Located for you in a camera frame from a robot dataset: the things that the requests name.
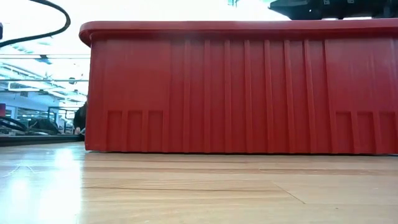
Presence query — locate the red plastic bin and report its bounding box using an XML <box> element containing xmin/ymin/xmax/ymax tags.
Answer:
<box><xmin>78</xmin><ymin>18</ymin><xmax>398</xmax><ymax>156</ymax></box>

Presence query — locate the person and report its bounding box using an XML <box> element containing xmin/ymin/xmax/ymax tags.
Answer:
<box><xmin>73</xmin><ymin>98</ymin><xmax>88</xmax><ymax>136</ymax></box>

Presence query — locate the black aluminium table frame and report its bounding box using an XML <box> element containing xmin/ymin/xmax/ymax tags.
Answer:
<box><xmin>0</xmin><ymin>134</ymin><xmax>85</xmax><ymax>147</ymax></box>

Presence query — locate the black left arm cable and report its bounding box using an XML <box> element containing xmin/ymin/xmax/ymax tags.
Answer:
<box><xmin>0</xmin><ymin>0</ymin><xmax>72</xmax><ymax>49</ymax></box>

